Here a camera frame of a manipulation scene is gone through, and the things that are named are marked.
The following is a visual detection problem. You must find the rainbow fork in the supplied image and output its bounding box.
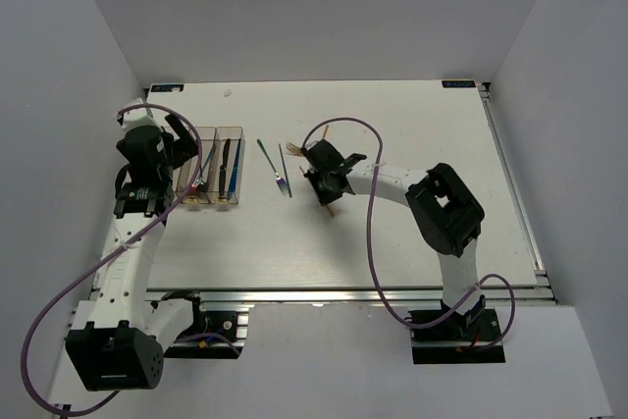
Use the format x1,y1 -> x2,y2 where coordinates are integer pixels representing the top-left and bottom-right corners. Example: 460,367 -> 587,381
256,138 -> 288,194

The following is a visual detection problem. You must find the orange chopstick long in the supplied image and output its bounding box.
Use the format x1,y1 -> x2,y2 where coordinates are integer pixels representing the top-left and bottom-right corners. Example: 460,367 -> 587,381
298,165 -> 336,218

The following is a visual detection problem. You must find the gold ornate fork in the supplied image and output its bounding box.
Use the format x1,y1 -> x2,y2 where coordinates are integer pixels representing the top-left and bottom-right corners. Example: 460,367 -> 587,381
285,141 -> 305,157

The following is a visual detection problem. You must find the blue table label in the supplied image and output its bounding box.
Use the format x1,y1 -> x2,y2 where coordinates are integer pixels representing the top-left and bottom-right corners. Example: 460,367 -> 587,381
441,79 -> 477,88
150,83 -> 184,93

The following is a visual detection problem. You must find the aluminium table frame rail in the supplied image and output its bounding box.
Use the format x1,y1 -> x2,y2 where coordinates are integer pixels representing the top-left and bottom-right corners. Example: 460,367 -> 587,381
477,82 -> 557,304

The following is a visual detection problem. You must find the black knife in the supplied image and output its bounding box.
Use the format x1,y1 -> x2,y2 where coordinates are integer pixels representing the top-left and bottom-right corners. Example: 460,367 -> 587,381
218,138 -> 232,200

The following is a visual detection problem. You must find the right blue table label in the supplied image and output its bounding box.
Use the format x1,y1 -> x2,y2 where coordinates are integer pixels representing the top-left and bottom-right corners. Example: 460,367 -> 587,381
441,79 -> 477,88

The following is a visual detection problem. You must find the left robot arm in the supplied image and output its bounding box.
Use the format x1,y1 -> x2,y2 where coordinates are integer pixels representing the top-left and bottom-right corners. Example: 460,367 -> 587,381
66,110 -> 208,392

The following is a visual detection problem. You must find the blue knife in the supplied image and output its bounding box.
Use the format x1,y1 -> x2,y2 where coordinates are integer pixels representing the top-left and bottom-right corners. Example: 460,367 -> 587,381
228,139 -> 241,199

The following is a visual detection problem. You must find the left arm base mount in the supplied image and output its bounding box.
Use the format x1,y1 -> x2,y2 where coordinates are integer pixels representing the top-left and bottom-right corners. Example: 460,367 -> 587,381
161,290 -> 243,360

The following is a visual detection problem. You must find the clear four-compartment container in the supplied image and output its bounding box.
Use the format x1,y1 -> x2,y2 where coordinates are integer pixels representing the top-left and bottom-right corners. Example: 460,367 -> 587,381
174,127 -> 246,206

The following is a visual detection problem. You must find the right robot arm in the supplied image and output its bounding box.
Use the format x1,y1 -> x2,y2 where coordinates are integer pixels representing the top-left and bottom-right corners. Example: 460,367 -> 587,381
301,139 -> 485,340

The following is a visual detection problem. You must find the left blue table label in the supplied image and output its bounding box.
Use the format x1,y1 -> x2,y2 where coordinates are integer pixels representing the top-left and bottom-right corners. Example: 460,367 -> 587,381
150,83 -> 184,93

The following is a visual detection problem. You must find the rainbow spoon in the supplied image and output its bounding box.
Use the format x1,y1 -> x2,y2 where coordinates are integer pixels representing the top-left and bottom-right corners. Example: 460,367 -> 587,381
192,140 -> 217,191

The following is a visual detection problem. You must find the blue chopstick near fork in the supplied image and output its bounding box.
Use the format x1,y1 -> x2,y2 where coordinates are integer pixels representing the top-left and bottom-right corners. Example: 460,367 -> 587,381
278,143 -> 292,198

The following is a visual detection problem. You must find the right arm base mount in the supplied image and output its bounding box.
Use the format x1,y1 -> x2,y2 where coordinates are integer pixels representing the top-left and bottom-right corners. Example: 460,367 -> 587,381
411,309 -> 506,365

